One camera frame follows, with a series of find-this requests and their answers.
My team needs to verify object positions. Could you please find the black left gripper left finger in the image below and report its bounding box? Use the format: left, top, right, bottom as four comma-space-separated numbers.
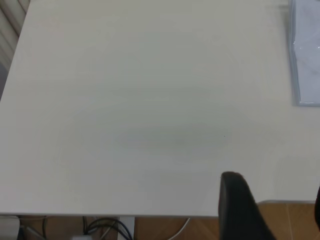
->
218, 171, 277, 240

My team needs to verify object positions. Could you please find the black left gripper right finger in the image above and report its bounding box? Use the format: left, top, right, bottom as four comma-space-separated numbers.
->
314, 185, 320, 230

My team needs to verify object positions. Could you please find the clear plastic green-zip bag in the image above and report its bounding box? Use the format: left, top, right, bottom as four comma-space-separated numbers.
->
287, 0, 320, 108

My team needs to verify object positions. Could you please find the white table leg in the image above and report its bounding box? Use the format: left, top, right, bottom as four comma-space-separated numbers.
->
118, 217, 136, 240

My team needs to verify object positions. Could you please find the white box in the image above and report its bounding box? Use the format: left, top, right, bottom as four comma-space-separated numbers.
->
0, 215, 21, 240

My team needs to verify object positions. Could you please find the beige ribbed panel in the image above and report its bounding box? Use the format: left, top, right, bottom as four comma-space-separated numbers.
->
0, 0, 33, 101

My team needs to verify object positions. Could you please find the thin white cable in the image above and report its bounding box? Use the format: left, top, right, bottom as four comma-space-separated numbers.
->
171, 217, 191, 240

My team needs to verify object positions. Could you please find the black cable bundle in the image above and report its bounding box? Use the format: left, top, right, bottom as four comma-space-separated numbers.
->
83, 216, 131, 240

